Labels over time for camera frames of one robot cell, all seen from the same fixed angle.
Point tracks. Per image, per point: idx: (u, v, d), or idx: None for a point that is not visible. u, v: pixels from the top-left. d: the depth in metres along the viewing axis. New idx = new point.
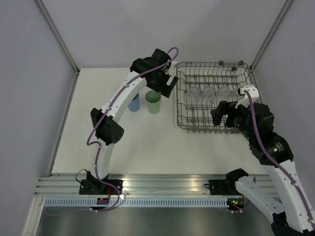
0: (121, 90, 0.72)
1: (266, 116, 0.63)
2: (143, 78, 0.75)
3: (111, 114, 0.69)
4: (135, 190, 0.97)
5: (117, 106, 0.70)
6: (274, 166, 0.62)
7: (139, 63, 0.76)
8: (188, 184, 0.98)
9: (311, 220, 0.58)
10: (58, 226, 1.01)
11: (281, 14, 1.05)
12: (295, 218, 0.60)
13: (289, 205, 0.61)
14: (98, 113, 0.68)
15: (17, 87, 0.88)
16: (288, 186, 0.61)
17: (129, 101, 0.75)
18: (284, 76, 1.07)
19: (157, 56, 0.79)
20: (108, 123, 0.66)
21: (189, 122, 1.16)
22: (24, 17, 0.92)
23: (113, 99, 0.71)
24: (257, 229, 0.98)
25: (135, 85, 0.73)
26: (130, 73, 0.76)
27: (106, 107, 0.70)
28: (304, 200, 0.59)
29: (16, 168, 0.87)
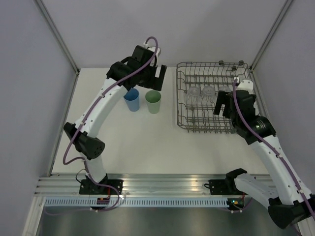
0: (96, 102, 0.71)
1: (246, 97, 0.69)
2: (122, 86, 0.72)
3: (85, 130, 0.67)
4: (135, 190, 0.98)
5: (91, 120, 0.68)
6: (258, 141, 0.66)
7: (116, 69, 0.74)
8: (187, 184, 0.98)
9: (300, 191, 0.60)
10: (58, 226, 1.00)
11: (281, 14, 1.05)
12: (285, 189, 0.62)
13: (278, 178, 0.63)
14: (72, 129, 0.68)
15: (17, 86, 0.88)
16: (273, 159, 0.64)
17: (106, 112, 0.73)
18: (284, 75, 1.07)
19: (137, 55, 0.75)
20: (81, 141, 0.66)
21: (189, 122, 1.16)
22: (24, 17, 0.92)
23: (87, 113, 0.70)
24: (258, 229, 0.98)
25: (112, 95, 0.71)
26: (107, 81, 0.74)
27: (79, 123, 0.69)
28: (291, 171, 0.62)
29: (16, 168, 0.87)
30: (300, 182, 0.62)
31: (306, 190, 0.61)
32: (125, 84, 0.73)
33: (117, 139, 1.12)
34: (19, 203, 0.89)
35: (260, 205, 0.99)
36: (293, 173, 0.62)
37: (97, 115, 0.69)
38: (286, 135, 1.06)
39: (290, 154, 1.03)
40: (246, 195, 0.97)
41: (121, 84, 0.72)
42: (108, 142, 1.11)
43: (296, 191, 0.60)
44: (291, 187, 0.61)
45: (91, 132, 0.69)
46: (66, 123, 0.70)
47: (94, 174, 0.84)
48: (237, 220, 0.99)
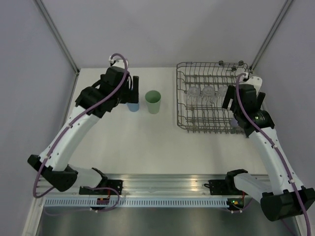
0: (62, 133, 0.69)
1: (249, 89, 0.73)
2: (91, 114, 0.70)
3: (50, 164, 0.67)
4: (135, 190, 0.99)
5: (57, 153, 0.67)
6: (255, 131, 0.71)
7: (87, 95, 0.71)
8: (188, 184, 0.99)
9: (291, 180, 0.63)
10: (58, 227, 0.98)
11: (281, 14, 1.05)
12: (276, 178, 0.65)
13: (271, 167, 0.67)
14: (36, 163, 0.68)
15: (17, 86, 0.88)
16: (268, 149, 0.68)
17: (75, 143, 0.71)
18: (284, 75, 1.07)
19: (108, 77, 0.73)
20: (48, 177, 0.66)
21: (189, 122, 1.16)
22: (24, 16, 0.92)
23: (52, 146, 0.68)
24: (259, 230, 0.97)
25: (80, 125, 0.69)
26: (75, 109, 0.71)
27: (45, 157, 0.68)
28: (284, 162, 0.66)
29: (15, 167, 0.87)
30: (293, 173, 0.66)
31: (297, 181, 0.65)
32: (96, 112, 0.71)
33: (116, 139, 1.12)
34: (18, 203, 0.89)
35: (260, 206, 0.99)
36: (286, 163, 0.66)
37: (65, 147, 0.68)
38: (286, 135, 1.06)
39: (290, 154, 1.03)
40: (246, 195, 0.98)
41: (91, 112, 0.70)
42: (108, 142, 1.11)
43: (287, 181, 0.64)
44: (283, 176, 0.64)
45: (57, 166, 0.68)
46: (30, 155, 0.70)
47: (88, 183, 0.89)
48: (238, 220, 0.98)
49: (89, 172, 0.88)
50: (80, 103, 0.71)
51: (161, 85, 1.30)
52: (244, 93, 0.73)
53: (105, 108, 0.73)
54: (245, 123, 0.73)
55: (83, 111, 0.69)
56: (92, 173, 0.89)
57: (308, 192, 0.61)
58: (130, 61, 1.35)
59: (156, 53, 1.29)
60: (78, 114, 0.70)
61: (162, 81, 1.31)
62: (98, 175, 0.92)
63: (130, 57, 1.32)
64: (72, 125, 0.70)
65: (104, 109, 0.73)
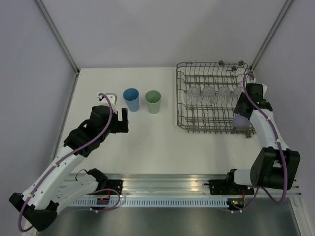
0: (48, 172, 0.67)
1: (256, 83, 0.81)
2: (78, 154, 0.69)
3: (33, 203, 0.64)
4: (135, 190, 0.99)
5: (42, 191, 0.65)
6: (254, 110, 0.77)
7: (75, 136, 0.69)
8: (188, 184, 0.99)
9: (277, 140, 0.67)
10: (57, 227, 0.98)
11: (281, 15, 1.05)
12: (265, 140, 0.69)
13: (263, 134, 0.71)
14: (18, 202, 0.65)
15: (17, 87, 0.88)
16: (262, 120, 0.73)
17: (61, 181, 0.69)
18: (284, 75, 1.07)
19: (93, 118, 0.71)
20: (29, 217, 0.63)
21: (189, 122, 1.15)
22: (23, 16, 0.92)
23: (38, 184, 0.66)
24: (259, 230, 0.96)
25: (67, 164, 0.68)
26: (63, 149, 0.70)
27: (27, 195, 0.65)
28: (274, 128, 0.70)
29: (16, 167, 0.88)
30: (281, 137, 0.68)
31: (283, 143, 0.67)
32: (82, 152, 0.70)
33: (116, 139, 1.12)
34: None
35: (260, 205, 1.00)
36: (276, 130, 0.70)
37: (48, 186, 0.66)
38: (286, 135, 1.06)
39: None
40: (247, 196, 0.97)
41: (78, 153, 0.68)
42: (108, 143, 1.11)
43: (274, 142, 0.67)
44: (270, 138, 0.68)
45: (41, 204, 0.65)
46: (14, 192, 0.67)
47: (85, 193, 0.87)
48: (238, 219, 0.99)
49: (78, 186, 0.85)
50: (68, 143, 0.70)
51: (161, 85, 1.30)
52: (250, 85, 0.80)
53: (91, 148, 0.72)
54: (247, 107, 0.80)
55: (71, 151, 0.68)
56: (84, 184, 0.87)
57: (293, 153, 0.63)
58: (130, 61, 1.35)
59: (156, 53, 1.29)
60: (65, 154, 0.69)
61: (162, 81, 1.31)
62: (93, 181, 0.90)
63: (130, 57, 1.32)
64: (59, 164, 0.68)
65: (90, 150, 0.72)
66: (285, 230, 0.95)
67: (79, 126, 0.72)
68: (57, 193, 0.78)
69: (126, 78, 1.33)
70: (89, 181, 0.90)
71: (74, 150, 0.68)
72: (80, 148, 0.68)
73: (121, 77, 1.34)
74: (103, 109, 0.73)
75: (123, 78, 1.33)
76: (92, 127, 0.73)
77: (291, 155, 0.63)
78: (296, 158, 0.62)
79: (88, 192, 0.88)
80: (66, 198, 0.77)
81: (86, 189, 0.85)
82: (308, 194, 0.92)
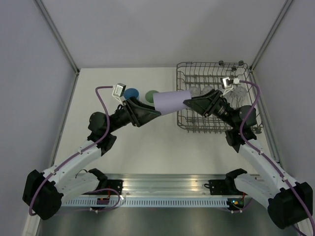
0: (71, 157, 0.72)
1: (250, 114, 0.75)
2: (99, 149, 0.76)
3: (54, 180, 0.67)
4: (135, 190, 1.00)
5: (63, 171, 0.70)
6: (242, 144, 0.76)
7: (95, 135, 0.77)
8: (188, 184, 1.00)
9: (284, 178, 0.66)
10: (57, 227, 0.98)
11: (281, 15, 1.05)
12: (271, 180, 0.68)
13: (263, 171, 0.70)
14: (37, 178, 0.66)
15: (17, 87, 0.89)
16: (256, 155, 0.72)
17: (78, 169, 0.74)
18: (284, 75, 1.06)
19: (94, 127, 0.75)
20: (47, 193, 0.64)
21: (189, 122, 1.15)
22: (23, 16, 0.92)
23: (60, 164, 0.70)
24: (259, 230, 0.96)
25: (90, 153, 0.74)
26: (85, 141, 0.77)
27: (50, 172, 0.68)
28: (272, 163, 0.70)
29: (15, 167, 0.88)
30: (285, 173, 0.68)
31: (290, 178, 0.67)
32: (102, 149, 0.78)
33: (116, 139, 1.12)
34: (18, 204, 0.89)
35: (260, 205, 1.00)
36: (276, 166, 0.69)
37: (71, 168, 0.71)
38: (285, 135, 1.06)
39: (289, 155, 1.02)
40: (246, 195, 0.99)
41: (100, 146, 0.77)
42: None
43: (281, 180, 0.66)
44: (276, 177, 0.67)
45: (58, 184, 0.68)
46: (33, 170, 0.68)
47: (85, 191, 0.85)
48: (238, 219, 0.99)
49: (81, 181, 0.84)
50: (91, 138, 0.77)
51: (161, 85, 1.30)
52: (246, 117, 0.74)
53: (109, 146, 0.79)
54: (234, 138, 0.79)
55: (94, 143, 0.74)
56: (86, 180, 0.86)
57: (302, 186, 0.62)
58: (130, 61, 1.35)
59: (156, 53, 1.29)
60: (87, 145, 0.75)
61: (162, 81, 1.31)
62: (94, 179, 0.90)
63: (130, 57, 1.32)
64: (82, 151, 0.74)
65: (109, 147, 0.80)
66: (284, 229, 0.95)
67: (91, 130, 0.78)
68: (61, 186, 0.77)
69: (127, 78, 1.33)
70: (91, 178, 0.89)
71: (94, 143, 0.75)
72: (98, 142, 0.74)
73: (121, 77, 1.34)
74: (99, 117, 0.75)
75: (123, 77, 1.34)
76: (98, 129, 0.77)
77: (302, 188, 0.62)
78: (309, 190, 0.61)
79: (88, 191, 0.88)
80: (70, 191, 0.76)
81: (87, 187, 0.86)
82: None
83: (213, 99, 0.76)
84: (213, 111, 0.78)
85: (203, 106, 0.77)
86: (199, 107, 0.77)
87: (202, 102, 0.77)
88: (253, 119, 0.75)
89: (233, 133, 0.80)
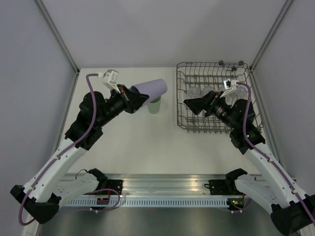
0: (48, 165, 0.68)
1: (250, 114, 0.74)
2: (79, 147, 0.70)
3: (34, 196, 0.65)
4: (135, 191, 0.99)
5: (42, 184, 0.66)
6: (249, 149, 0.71)
7: (77, 127, 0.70)
8: (188, 184, 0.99)
9: (294, 191, 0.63)
10: (57, 227, 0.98)
11: (281, 14, 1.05)
12: (280, 191, 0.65)
13: (271, 180, 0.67)
14: (19, 194, 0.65)
15: (18, 87, 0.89)
16: (265, 163, 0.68)
17: (60, 176, 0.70)
18: (284, 74, 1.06)
19: (84, 111, 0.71)
20: (31, 209, 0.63)
21: (189, 122, 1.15)
22: (23, 16, 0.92)
23: (38, 177, 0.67)
24: (259, 230, 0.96)
25: (68, 156, 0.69)
26: (64, 140, 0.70)
27: (29, 188, 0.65)
28: (282, 173, 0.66)
29: (15, 167, 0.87)
30: (295, 184, 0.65)
31: (300, 190, 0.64)
32: (83, 144, 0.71)
33: (117, 139, 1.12)
34: (18, 205, 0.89)
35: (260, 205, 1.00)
36: (286, 176, 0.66)
37: (50, 178, 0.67)
38: (285, 135, 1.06)
39: (290, 155, 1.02)
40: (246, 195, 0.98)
41: (80, 144, 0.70)
42: (108, 142, 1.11)
43: (291, 192, 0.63)
44: (285, 188, 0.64)
45: (41, 197, 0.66)
46: (14, 185, 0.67)
47: (85, 191, 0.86)
48: (238, 219, 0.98)
49: (79, 183, 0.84)
50: (71, 132, 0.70)
51: None
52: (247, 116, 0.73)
53: (93, 140, 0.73)
54: (238, 142, 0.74)
55: (72, 144, 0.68)
56: (85, 182, 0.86)
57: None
58: (130, 62, 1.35)
59: (156, 52, 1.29)
60: (66, 147, 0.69)
61: None
62: (94, 180, 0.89)
63: (130, 56, 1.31)
64: (60, 156, 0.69)
65: (91, 142, 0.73)
66: None
67: (77, 118, 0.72)
68: (59, 188, 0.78)
69: (126, 78, 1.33)
70: (90, 179, 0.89)
71: (75, 142, 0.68)
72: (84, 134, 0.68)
73: (121, 77, 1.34)
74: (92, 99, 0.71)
75: (123, 77, 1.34)
76: (85, 118, 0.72)
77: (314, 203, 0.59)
78: None
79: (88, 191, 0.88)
80: (67, 193, 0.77)
81: (86, 188, 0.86)
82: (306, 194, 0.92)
83: (207, 99, 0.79)
84: (210, 112, 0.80)
85: (199, 107, 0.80)
86: (196, 107, 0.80)
87: (197, 102, 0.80)
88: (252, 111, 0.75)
89: (237, 135, 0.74)
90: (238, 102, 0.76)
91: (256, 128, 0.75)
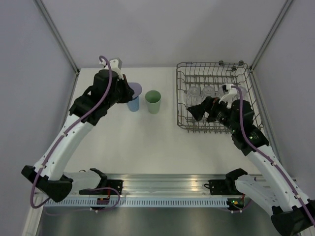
0: (57, 142, 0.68)
1: (247, 112, 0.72)
2: (85, 122, 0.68)
3: (46, 174, 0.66)
4: (135, 190, 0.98)
5: (52, 162, 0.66)
6: (253, 151, 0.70)
7: (80, 103, 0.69)
8: (187, 184, 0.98)
9: (297, 195, 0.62)
10: (57, 227, 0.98)
11: (281, 14, 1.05)
12: (283, 195, 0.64)
13: (274, 183, 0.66)
14: (31, 174, 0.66)
15: (17, 87, 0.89)
16: (268, 166, 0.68)
17: (69, 153, 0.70)
18: (284, 74, 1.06)
19: (98, 82, 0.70)
20: (45, 187, 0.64)
21: (189, 122, 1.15)
22: (23, 16, 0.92)
23: (47, 155, 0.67)
24: (259, 230, 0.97)
25: (75, 132, 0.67)
26: (70, 117, 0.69)
27: (40, 166, 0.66)
28: (286, 177, 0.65)
29: (15, 167, 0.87)
30: (298, 189, 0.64)
31: (303, 195, 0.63)
32: (90, 120, 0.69)
33: (117, 139, 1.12)
34: (18, 205, 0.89)
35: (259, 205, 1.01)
36: (290, 180, 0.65)
37: (60, 155, 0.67)
38: (285, 135, 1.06)
39: (290, 155, 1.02)
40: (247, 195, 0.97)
41: (87, 119, 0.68)
42: (108, 142, 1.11)
43: (293, 197, 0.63)
44: (288, 192, 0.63)
45: (53, 175, 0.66)
46: (25, 166, 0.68)
47: (86, 187, 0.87)
48: (237, 219, 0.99)
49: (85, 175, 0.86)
50: (76, 107, 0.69)
51: (161, 85, 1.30)
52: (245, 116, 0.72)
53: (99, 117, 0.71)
54: (241, 143, 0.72)
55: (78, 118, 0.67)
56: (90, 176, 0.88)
57: None
58: (130, 62, 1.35)
59: (156, 52, 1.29)
60: (71, 124, 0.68)
61: (161, 81, 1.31)
62: (97, 176, 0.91)
63: (130, 56, 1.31)
64: (67, 132, 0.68)
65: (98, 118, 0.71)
66: None
67: (84, 93, 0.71)
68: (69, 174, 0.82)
69: (126, 78, 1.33)
70: (94, 175, 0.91)
71: (80, 117, 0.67)
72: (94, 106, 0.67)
73: None
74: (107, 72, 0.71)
75: None
76: (96, 92, 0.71)
77: None
78: None
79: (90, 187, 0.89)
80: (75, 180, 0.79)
81: (90, 183, 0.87)
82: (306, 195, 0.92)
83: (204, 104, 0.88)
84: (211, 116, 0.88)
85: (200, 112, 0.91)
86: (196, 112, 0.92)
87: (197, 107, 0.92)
88: (249, 109, 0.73)
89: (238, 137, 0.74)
90: (236, 102, 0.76)
91: (256, 128, 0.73)
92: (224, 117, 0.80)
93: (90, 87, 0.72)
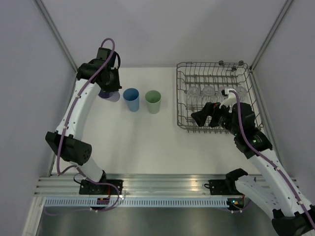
0: (73, 104, 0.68)
1: (248, 115, 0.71)
2: (94, 83, 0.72)
3: (70, 133, 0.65)
4: (135, 190, 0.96)
5: (74, 121, 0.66)
6: (255, 155, 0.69)
7: (85, 69, 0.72)
8: (187, 184, 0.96)
9: (299, 201, 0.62)
10: (58, 226, 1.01)
11: (281, 14, 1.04)
12: (285, 200, 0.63)
13: (276, 188, 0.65)
14: (55, 136, 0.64)
15: (17, 87, 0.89)
16: (270, 170, 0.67)
17: (85, 115, 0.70)
18: (284, 74, 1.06)
19: (101, 53, 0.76)
20: (71, 144, 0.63)
21: (189, 122, 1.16)
22: (23, 17, 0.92)
23: (67, 117, 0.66)
24: (258, 229, 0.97)
25: (88, 93, 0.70)
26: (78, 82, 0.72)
27: (62, 127, 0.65)
28: (289, 182, 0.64)
29: (15, 167, 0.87)
30: (300, 194, 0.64)
31: (305, 200, 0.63)
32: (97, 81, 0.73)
33: (117, 138, 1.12)
34: (19, 205, 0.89)
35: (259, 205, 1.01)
36: (293, 186, 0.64)
37: (79, 114, 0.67)
38: (285, 135, 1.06)
39: (290, 155, 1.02)
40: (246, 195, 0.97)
41: (94, 81, 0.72)
42: (109, 142, 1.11)
43: (296, 202, 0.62)
44: (291, 198, 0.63)
45: (76, 134, 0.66)
46: (47, 132, 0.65)
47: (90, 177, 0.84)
48: (237, 219, 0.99)
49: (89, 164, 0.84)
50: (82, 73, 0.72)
51: (161, 85, 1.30)
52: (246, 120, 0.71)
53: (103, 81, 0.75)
54: (244, 146, 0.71)
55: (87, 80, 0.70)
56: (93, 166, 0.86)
57: None
58: (130, 61, 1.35)
59: (156, 52, 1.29)
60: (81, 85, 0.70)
61: (161, 81, 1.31)
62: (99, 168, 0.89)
63: (130, 56, 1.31)
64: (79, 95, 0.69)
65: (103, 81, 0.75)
66: None
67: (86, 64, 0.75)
68: None
69: (126, 78, 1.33)
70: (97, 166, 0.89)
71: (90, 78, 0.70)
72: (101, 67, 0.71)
73: (121, 76, 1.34)
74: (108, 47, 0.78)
75: (123, 77, 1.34)
76: None
77: None
78: None
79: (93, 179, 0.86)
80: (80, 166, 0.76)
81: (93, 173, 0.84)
82: (306, 194, 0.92)
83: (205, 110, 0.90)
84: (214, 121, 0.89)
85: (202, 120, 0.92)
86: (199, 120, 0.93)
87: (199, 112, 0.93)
88: (250, 112, 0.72)
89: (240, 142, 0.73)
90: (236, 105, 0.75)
91: (260, 131, 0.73)
92: (225, 121, 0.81)
93: (92, 59, 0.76)
